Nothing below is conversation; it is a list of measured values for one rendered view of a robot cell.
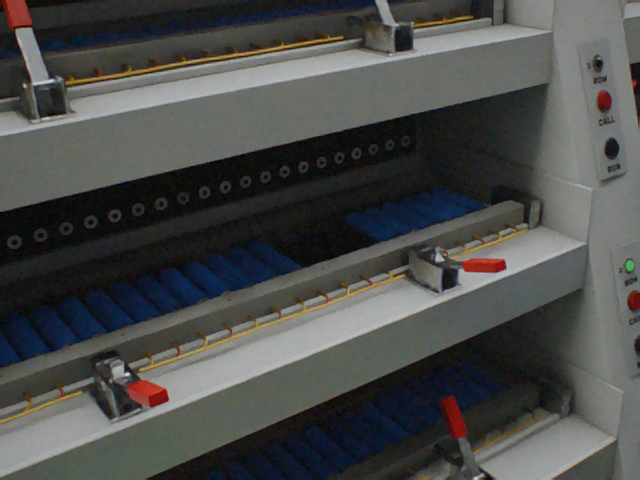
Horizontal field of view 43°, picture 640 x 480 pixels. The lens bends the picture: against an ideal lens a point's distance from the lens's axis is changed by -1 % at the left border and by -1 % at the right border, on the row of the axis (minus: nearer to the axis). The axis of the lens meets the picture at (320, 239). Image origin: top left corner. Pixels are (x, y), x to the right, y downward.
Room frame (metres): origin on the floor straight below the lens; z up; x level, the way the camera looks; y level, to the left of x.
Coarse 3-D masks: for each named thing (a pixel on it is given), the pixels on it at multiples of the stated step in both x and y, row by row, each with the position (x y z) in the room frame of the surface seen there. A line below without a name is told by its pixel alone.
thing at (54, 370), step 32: (448, 224) 0.69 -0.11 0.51; (480, 224) 0.70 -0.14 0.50; (512, 224) 0.72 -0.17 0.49; (352, 256) 0.64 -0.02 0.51; (384, 256) 0.64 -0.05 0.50; (448, 256) 0.66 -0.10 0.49; (256, 288) 0.59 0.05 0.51; (288, 288) 0.60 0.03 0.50; (320, 288) 0.61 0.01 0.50; (160, 320) 0.55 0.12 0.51; (192, 320) 0.56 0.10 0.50; (224, 320) 0.57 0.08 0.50; (256, 320) 0.57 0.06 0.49; (64, 352) 0.52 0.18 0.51; (96, 352) 0.52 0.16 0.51; (128, 352) 0.53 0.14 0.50; (160, 352) 0.55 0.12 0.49; (192, 352) 0.54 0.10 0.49; (0, 384) 0.49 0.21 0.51; (32, 384) 0.50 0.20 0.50; (64, 384) 0.51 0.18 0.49
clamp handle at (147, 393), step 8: (112, 368) 0.49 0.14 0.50; (120, 368) 0.49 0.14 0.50; (112, 376) 0.49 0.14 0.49; (120, 376) 0.49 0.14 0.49; (112, 384) 0.49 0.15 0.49; (120, 384) 0.48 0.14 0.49; (128, 384) 0.47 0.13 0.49; (136, 384) 0.46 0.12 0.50; (144, 384) 0.45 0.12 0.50; (152, 384) 0.45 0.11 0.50; (128, 392) 0.46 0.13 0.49; (136, 392) 0.45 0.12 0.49; (144, 392) 0.44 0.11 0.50; (152, 392) 0.43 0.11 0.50; (160, 392) 0.43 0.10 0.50; (136, 400) 0.45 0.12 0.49; (144, 400) 0.44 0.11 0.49; (152, 400) 0.43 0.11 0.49; (160, 400) 0.43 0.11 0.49; (168, 400) 0.44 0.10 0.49; (152, 408) 0.43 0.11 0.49
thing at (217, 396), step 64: (320, 192) 0.77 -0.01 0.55; (512, 192) 0.75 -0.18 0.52; (576, 192) 0.70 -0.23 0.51; (64, 256) 0.64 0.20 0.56; (512, 256) 0.68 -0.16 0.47; (576, 256) 0.69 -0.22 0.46; (320, 320) 0.59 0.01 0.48; (384, 320) 0.59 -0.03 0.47; (448, 320) 0.62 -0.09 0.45; (192, 384) 0.52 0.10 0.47; (256, 384) 0.53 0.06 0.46; (320, 384) 0.56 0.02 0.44; (0, 448) 0.46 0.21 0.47; (64, 448) 0.46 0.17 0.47; (128, 448) 0.48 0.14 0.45; (192, 448) 0.51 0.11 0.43
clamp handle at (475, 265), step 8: (440, 256) 0.63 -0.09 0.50; (440, 264) 0.62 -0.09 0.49; (448, 264) 0.61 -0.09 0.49; (456, 264) 0.60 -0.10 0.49; (464, 264) 0.59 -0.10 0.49; (472, 264) 0.59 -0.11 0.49; (480, 264) 0.58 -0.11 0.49; (488, 264) 0.57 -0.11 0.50; (496, 264) 0.57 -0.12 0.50; (504, 264) 0.57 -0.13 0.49; (472, 272) 0.59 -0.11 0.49; (480, 272) 0.58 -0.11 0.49; (488, 272) 0.57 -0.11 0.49; (496, 272) 0.57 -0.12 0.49
